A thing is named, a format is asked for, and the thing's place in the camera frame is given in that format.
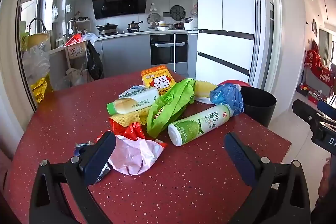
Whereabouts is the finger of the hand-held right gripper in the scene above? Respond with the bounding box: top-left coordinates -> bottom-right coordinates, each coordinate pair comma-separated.
316,100 -> 336,119
292,99 -> 323,132

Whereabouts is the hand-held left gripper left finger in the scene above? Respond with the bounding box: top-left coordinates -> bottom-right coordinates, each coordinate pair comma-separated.
29,131 -> 117,224

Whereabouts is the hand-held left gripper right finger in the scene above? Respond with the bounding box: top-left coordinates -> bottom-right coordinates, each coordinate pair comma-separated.
224,132 -> 311,224

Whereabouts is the red white plastic bag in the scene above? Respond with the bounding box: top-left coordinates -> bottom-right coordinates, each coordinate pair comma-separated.
98,119 -> 168,176

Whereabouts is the black trash bin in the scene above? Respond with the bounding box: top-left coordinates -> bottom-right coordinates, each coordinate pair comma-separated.
240,87 -> 277,128

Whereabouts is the yellow foam net sleeve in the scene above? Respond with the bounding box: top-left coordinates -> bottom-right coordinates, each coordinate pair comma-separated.
109,107 -> 152,128

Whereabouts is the coconut water bottle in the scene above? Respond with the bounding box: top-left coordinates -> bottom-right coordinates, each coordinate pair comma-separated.
167,104 -> 234,146

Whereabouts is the blue plastic bag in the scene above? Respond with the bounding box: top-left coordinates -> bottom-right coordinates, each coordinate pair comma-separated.
209,83 -> 245,116

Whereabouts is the green capped drink bottle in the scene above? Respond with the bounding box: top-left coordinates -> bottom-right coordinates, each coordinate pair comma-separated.
106,88 -> 160,115

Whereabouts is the yellow sponge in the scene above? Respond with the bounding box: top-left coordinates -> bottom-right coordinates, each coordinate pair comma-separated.
194,80 -> 219,99

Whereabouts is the green plastic bag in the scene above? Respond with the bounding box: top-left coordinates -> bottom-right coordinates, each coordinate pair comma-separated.
146,78 -> 197,138

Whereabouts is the yellow orange snack box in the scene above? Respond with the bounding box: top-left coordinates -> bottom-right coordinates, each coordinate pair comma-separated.
141,65 -> 177,91

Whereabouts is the person's right hand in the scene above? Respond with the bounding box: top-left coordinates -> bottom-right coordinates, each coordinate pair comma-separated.
318,158 -> 336,203

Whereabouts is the red banner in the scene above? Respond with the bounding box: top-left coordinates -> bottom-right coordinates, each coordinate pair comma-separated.
304,48 -> 336,88

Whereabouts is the blue white milk carton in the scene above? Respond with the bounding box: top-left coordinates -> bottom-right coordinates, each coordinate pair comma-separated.
119,85 -> 148,98

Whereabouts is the red plastic chair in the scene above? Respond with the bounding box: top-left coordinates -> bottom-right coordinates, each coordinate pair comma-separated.
217,80 -> 252,88

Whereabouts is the gold foil bag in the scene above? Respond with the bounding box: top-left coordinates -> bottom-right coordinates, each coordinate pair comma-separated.
30,76 -> 53,104

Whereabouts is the black plastic bag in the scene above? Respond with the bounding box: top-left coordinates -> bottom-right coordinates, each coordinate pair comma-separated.
86,41 -> 105,80

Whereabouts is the grey kitchen counter cabinet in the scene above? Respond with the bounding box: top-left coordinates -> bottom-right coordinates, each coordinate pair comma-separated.
94,30 -> 199,79

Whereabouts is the beige storage crate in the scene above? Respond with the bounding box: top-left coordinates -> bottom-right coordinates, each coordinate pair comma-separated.
64,40 -> 89,78

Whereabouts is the clear plastic bag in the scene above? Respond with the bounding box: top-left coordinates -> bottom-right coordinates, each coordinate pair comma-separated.
22,46 -> 51,86

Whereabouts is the white refrigerator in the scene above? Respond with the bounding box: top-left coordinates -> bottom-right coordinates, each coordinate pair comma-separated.
194,0 -> 259,86

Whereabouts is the red plastic basket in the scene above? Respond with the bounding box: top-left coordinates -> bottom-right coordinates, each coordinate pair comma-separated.
64,34 -> 86,47

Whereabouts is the black wok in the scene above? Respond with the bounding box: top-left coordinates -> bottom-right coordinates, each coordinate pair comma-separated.
95,23 -> 119,36

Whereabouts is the black built-in oven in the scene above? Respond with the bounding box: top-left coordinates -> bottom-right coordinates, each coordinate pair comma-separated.
150,34 -> 189,66

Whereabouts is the yellow basin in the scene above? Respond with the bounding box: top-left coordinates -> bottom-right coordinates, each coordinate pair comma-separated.
27,33 -> 50,52

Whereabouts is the steel cooking pot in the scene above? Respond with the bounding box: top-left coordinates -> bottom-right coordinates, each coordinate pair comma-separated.
127,21 -> 144,32

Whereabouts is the white rice cooker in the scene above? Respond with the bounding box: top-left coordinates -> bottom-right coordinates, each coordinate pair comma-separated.
184,17 -> 198,31

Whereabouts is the kitchen faucet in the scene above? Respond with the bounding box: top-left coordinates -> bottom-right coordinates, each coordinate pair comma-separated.
29,18 -> 47,36

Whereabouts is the dark round pan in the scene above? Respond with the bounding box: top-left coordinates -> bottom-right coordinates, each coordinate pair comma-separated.
170,5 -> 186,21

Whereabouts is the black range hood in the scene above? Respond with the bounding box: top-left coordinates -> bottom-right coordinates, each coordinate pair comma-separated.
91,0 -> 150,20

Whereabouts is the round wire rack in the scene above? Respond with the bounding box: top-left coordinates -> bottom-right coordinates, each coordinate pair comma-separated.
147,13 -> 161,27

